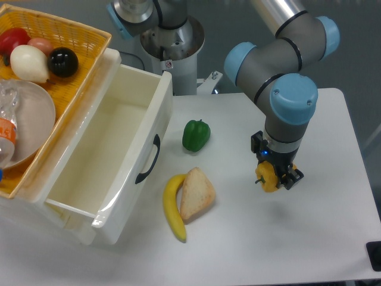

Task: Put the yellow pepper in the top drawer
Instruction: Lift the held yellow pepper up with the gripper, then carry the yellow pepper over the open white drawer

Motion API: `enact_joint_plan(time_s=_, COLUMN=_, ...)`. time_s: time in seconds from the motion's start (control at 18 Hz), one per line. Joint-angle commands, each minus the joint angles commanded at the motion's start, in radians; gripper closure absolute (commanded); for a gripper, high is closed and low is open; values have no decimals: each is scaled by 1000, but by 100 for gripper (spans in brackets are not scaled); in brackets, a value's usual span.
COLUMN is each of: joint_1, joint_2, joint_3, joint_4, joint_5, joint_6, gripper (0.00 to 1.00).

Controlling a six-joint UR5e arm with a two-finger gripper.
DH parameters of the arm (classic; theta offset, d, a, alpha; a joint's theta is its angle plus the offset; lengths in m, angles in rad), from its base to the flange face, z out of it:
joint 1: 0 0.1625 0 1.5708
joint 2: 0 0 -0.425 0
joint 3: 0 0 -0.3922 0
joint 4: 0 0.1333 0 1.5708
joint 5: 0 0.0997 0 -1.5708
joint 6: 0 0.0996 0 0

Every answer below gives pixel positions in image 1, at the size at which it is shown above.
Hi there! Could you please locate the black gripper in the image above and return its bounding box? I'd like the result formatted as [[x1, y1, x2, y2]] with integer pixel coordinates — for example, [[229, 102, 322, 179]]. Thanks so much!
[[251, 130, 304, 190]]

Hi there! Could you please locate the yellow bell pepper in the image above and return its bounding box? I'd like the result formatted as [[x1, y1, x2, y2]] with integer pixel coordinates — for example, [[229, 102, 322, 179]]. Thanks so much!
[[255, 161, 285, 193]]

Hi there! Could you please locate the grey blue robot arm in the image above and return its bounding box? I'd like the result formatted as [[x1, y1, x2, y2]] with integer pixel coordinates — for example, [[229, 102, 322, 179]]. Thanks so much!
[[107, 1, 340, 192]]

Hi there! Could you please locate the green bell pepper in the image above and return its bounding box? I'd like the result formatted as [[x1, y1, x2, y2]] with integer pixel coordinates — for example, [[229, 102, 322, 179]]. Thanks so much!
[[182, 120, 211, 153]]

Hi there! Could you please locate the white open top drawer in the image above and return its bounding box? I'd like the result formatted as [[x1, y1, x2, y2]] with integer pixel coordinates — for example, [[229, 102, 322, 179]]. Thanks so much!
[[43, 63, 174, 246]]

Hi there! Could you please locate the white drawer cabinet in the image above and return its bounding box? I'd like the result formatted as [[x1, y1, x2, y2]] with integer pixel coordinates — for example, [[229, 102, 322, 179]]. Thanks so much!
[[1, 49, 121, 245]]

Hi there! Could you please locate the toast bread slice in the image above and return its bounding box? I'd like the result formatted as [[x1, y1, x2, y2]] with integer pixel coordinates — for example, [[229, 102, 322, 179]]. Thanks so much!
[[180, 167, 216, 221]]

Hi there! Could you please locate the black object at table edge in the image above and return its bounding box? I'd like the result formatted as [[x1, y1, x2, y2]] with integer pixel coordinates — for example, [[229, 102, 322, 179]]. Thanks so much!
[[366, 241, 381, 272]]

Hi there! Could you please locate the yellow banana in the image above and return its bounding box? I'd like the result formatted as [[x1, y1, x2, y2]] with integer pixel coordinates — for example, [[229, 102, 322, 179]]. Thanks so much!
[[163, 174, 187, 243]]

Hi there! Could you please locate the yellow woven basket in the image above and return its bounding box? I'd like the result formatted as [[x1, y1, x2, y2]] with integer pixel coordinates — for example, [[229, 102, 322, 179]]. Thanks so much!
[[1, 4, 111, 199]]

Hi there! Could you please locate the black round fruit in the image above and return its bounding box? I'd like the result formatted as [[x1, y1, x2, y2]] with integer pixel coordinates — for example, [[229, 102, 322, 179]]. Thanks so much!
[[48, 47, 79, 77]]

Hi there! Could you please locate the beige plate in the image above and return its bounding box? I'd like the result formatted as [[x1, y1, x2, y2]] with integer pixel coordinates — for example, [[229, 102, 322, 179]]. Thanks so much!
[[5, 80, 55, 169]]

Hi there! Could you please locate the pink peach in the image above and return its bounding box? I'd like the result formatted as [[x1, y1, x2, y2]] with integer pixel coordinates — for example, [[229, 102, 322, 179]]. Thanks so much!
[[27, 38, 54, 56]]

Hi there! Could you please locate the white onion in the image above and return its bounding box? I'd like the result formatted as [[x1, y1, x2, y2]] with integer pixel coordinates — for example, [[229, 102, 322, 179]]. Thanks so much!
[[10, 45, 50, 83]]

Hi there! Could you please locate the clear plastic bottle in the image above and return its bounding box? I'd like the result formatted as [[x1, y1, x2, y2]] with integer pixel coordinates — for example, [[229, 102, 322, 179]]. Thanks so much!
[[1, 80, 18, 170]]

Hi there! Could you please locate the red tomato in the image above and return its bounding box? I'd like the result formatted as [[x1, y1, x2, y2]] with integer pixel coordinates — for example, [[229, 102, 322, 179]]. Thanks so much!
[[1, 27, 31, 57]]

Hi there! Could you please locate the black drawer handle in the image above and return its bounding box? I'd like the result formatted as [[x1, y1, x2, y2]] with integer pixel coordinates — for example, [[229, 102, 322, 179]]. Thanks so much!
[[135, 134, 161, 184]]

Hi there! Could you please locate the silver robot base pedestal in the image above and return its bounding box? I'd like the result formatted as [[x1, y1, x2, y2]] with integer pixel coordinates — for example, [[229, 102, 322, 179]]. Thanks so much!
[[140, 16, 223, 96]]

